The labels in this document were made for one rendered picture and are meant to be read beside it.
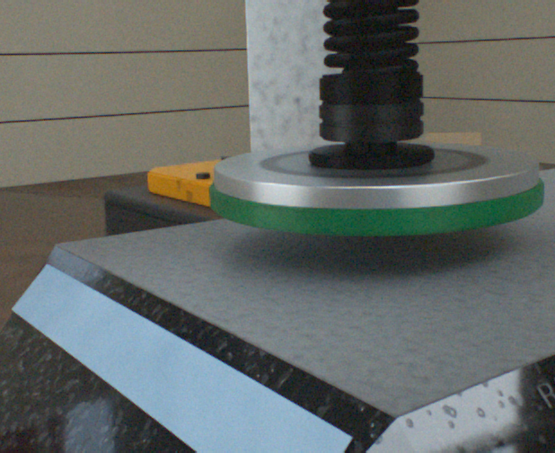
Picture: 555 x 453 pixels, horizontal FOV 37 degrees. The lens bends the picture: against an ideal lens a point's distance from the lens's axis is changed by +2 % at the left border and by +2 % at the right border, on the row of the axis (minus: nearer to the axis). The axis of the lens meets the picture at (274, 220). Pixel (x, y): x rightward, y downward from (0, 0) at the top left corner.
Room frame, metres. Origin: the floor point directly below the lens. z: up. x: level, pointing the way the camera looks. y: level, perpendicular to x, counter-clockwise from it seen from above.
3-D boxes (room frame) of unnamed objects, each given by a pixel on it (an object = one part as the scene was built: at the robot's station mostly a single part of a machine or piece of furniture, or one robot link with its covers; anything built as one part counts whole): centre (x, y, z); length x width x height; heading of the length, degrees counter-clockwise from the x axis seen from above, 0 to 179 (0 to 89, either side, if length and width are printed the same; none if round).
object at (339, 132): (0.55, -0.07, 0.94); 0.07 x 0.07 x 0.01
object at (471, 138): (1.46, -0.32, 0.80); 0.20 x 0.10 x 0.05; 166
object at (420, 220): (0.55, -0.07, 0.91); 0.22 x 0.22 x 0.04
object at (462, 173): (0.55, -0.07, 0.92); 0.21 x 0.21 x 0.01
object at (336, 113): (0.55, -0.07, 0.96); 0.07 x 0.07 x 0.01
